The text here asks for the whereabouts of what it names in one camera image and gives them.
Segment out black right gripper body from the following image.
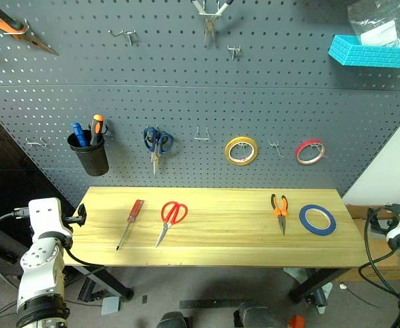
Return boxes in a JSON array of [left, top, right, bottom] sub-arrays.
[[379, 218, 397, 236]]

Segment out orange black handled screwdriver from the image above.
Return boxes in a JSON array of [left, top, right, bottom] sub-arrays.
[[89, 113, 105, 147]]

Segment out clear plastic bag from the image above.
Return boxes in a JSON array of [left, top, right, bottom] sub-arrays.
[[347, 0, 400, 48]]

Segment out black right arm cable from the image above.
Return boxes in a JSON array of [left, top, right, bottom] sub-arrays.
[[358, 204, 400, 299]]

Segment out blue tape roll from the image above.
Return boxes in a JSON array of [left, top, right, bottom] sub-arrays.
[[298, 204, 337, 237]]

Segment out large orange black pliers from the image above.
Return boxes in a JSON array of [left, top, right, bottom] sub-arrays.
[[0, 0, 59, 56]]

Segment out dark rounded shape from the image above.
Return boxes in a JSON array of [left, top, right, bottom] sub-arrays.
[[156, 310, 188, 328], [233, 301, 284, 328]]

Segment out red handled scissors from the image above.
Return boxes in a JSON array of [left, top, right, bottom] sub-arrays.
[[154, 201, 189, 248]]

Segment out grey metal pegboard wall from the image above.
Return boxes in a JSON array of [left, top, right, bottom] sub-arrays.
[[0, 0, 400, 208]]

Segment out red handled screwdriver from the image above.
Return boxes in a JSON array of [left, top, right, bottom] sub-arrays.
[[115, 199, 145, 251]]

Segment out white handled needle-nose pliers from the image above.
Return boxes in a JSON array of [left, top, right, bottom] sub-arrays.
[[190, 0, 235, 46]]

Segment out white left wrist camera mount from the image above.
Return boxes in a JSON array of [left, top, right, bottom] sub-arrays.
[[27, 197, 74, 241]]

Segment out small orange black pliers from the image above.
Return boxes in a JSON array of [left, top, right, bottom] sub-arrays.
[[270, 193, 289, 236]]

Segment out yellow tape roll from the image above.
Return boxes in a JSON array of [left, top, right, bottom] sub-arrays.
[[224, 136, 259, 167]]

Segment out black table leg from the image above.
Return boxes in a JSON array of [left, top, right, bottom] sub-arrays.
[[70, 265, 134, 301], [288, 267, 352, 304]]

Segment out red tape roll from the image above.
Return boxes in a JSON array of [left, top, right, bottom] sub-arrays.
[[295, 137, 326, 166]]

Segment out black plastic cup holder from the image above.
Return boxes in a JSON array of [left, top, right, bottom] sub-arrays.
[[66, 128, 110, 178]]

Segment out blue handled scissors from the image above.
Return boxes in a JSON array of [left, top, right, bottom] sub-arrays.
[[142, 126, 175, 176]]

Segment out blue handled screwdriver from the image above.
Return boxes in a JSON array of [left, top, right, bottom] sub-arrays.
[[70, 122, 87, 148]]

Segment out turquoise plastic basket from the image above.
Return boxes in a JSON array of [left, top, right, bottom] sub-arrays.
[[328, 33, 400, 70]]

